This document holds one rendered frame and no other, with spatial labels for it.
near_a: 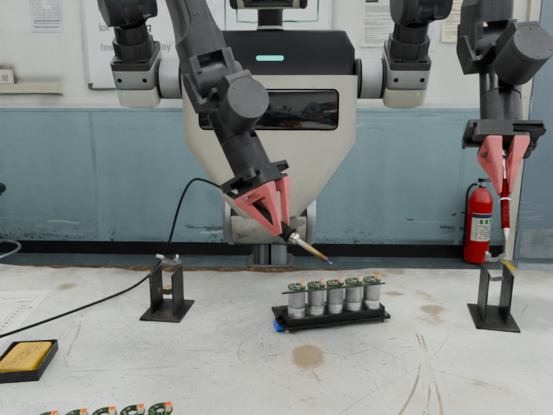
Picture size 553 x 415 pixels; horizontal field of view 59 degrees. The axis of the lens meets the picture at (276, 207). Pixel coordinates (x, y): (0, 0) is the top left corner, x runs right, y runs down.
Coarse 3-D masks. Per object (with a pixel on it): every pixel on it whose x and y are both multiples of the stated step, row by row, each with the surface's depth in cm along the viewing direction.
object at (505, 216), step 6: (504, 156) 69; (504, 162) 69; (504, 168) 68; (504, 174) 68; (504, 180) 68; (504, 186) 67; (504, 192) 67; (504, 198) 67; (510, 198) 67; (504, 204) 67; (504, 210) 66; (504, 216) 66; (504, 222) 66
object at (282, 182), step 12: (264, 168) 69; (276, 168) 72; (252, 180) 69; (264, 180) 68; (276, 180) 73; (288, 180) 73; (288, 192) 73; (264, 204) 75; (288, 204) 73; (288, 216) 73
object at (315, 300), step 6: (312, 288) 67; (312, 294) 67; (318, 294) 67; (324, 294) 68; (312, 300) 67; (318, 300) 67; (312, 306) 68; (318, 306) 68; (312, 312) 68; (318, 312) 68
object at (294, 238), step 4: (292, 232) 71; (292, 236) 71; (296, 236) 71; (292, 240) 71; (296, 240) 71; (300, 240) 71; (300, 244) 71; (304, 244) 71; (304, 248) 71; (308, 248) 70; (312, 248) 70; (312, 252) 70; (316, 252) 70; (316, 256) 70; (320, 256) 69; (324, 256) 69; (324, 260) 69
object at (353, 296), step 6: (348, 288) 69; (354, 288) 68; (360, 288) 69; (348, 294) 69; (354, 294) 68; (360, 294) 69; (348, 300) 69; (354, 300) 69; (360, 300) 69; (348, 306) 69; (354, 306) 69; (360, 306) 69
